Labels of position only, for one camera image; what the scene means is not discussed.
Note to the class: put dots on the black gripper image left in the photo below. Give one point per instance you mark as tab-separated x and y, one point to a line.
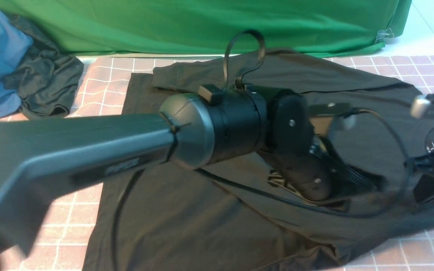
308	163

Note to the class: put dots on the dark gray long-sleeved shirt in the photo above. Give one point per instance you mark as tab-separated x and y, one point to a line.
178	220

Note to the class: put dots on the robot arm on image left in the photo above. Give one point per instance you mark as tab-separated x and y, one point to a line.
42	160

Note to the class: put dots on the metal binder clip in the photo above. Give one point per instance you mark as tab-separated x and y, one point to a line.
383	35

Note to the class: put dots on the pink grid tablecloth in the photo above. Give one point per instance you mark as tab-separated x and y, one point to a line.
63	239

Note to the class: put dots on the green backdrop cloth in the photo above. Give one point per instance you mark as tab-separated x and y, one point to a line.
321	28

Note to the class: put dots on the dark crumpled garment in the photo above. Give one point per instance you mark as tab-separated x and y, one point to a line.
46	79

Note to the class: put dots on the wrist camera mount image left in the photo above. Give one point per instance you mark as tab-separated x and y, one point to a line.
332	116

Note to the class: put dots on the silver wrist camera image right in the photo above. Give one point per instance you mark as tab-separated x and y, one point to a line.
420	107

